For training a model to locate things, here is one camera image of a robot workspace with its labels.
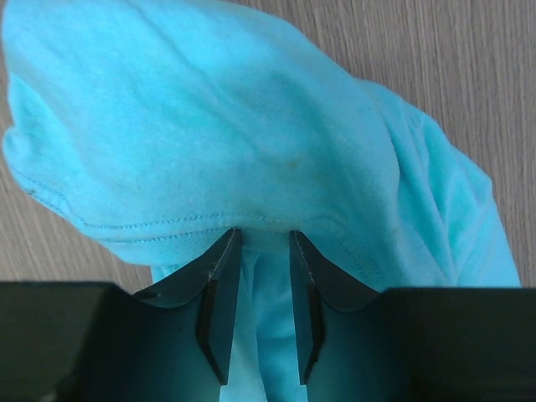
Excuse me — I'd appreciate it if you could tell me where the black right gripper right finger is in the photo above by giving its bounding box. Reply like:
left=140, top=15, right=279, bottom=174
left=290, top=232, right=535, bottom=401

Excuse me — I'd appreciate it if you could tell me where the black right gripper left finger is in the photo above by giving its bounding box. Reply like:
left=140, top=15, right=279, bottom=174
left=1, top=229, right=241, bottom=401

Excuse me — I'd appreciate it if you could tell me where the cyan t-shirt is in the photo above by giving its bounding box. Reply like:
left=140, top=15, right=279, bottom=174
left=2, top=1, right=520, bottom=401

